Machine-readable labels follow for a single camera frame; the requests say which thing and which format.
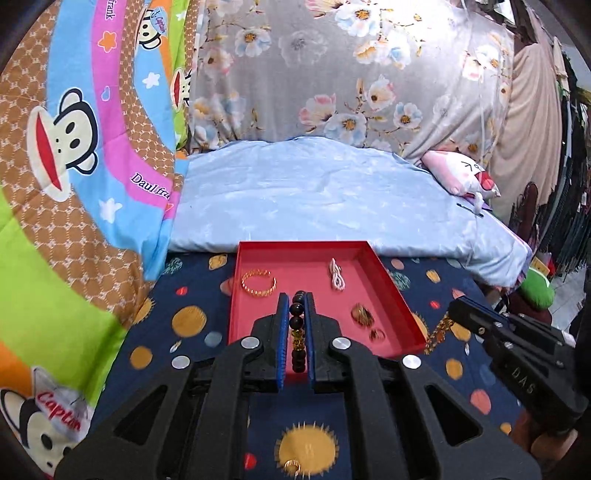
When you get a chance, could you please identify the light blue blanket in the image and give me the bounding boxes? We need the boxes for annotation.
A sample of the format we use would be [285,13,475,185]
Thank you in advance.
[168,136,532,287]

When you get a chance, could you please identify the grey floral blanket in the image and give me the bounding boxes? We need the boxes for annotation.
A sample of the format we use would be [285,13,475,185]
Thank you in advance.
[185,0,515,162]

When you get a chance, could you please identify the beige curtain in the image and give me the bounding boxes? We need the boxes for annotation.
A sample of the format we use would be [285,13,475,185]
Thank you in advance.
[489,9,568,222]

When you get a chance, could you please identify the green cushion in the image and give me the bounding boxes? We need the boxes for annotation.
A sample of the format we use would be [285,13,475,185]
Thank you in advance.
[519,268,555,311]

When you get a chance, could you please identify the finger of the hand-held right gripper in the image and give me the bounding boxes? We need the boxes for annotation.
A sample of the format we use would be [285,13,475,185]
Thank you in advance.
[449,299,515,354]
[459,296,511,320]

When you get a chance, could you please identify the maroon cloth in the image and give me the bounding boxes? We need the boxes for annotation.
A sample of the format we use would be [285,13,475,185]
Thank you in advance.
[508,291,552,324]

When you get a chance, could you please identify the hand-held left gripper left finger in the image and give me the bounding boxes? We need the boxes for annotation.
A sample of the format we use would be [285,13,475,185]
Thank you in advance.
[54,292,291,480]

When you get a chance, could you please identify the gold wide band bracelet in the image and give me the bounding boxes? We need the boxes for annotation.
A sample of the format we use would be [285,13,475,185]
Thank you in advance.
[351,302,376,328]

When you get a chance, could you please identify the navy planet-print bedsheet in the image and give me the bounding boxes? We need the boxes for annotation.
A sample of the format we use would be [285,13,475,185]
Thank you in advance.
[88,251,555,480]

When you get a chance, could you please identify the colourful monkey-print blanket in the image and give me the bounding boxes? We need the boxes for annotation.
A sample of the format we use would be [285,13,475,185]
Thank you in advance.
[0,0,206,476]

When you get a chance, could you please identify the gold braided bangle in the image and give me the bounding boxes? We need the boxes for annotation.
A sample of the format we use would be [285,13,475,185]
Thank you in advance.
[241,270,278,299]

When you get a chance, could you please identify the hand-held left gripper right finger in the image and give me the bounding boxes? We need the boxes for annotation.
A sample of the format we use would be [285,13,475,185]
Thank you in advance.
[304,292,541,480]

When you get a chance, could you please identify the pink cartoon pillow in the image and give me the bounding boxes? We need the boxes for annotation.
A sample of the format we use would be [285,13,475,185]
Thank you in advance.
[421,150,502,199]

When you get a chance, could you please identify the hanging clothes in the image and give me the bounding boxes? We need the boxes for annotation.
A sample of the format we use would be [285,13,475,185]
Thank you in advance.
[536,41,591,287]

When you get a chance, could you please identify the dark bead bracelet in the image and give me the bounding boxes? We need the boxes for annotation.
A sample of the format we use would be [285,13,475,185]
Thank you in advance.
[288,290,308,374]

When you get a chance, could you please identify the red cardboard box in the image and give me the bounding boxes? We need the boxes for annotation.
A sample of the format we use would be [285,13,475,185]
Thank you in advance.
[228,241,428,374]

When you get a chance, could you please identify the gold link chain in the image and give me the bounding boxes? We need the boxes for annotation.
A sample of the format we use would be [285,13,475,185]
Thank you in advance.
[424,311,460,355]

